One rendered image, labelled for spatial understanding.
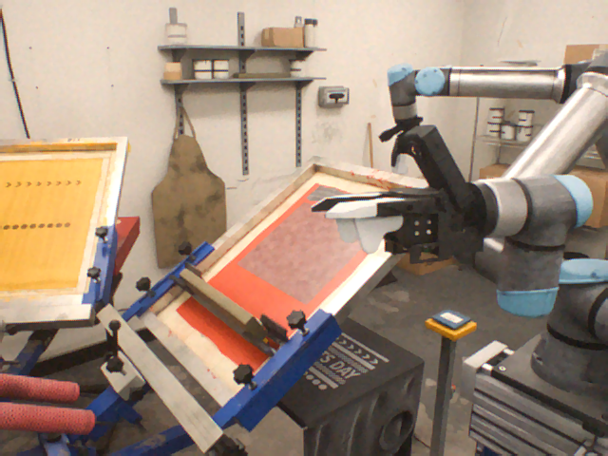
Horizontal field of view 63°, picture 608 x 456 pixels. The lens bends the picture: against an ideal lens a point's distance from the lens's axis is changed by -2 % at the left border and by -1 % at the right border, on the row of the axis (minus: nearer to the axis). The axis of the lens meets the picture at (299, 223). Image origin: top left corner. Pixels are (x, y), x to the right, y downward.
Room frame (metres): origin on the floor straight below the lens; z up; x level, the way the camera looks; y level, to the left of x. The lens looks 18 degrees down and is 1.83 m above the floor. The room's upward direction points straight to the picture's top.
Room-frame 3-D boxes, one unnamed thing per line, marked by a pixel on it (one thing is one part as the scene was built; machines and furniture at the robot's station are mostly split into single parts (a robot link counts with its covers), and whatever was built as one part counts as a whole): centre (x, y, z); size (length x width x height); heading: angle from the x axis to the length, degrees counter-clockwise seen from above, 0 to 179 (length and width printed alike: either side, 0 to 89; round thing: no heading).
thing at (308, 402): (1.37, -0.07, 0.95); 0.48 x 0.44 x 0.01; 128
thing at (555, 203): (0.63, -0.32, 1.65); 0.11 x 0.08 x 0.09; 106
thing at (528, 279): (0.65, -0.31, 1.56); 0.11 x 0.08 x 0.11; 16
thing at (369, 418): (1.22, -0.18, 0.79); 0.46 x 0.09 x 0.33; 128
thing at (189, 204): (3.22, 0.74, 1.06); 0.53 x 0.07 x 1.05; 128
